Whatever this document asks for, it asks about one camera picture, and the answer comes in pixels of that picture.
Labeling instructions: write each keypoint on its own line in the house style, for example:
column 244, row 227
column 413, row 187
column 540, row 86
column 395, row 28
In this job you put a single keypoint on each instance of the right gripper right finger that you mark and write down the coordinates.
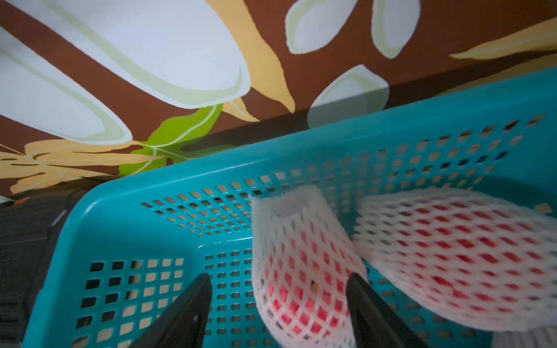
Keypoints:
column 374, row 323

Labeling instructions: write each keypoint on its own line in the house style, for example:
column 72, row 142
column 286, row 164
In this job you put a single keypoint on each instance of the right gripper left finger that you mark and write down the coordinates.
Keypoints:
column 183, row 324

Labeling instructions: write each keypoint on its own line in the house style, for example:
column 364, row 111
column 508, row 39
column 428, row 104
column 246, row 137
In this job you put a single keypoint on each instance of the right teal plastic basket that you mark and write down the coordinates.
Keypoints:
column 131, row 246

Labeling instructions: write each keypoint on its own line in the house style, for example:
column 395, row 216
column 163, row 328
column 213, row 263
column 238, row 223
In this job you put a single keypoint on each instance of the netted apple top right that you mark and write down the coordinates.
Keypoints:
column 476, row 260

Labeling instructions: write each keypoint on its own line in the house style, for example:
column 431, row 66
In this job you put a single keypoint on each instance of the netted apple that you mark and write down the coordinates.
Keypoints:
column 476, row 260
column 543, row 337

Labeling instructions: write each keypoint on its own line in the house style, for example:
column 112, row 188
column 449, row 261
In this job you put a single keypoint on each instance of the netted apple front right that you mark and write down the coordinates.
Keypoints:
column 543, row 337

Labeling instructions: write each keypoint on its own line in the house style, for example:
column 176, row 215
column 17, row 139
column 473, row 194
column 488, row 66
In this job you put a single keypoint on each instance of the black plastic case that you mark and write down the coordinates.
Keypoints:
column 30, row 230

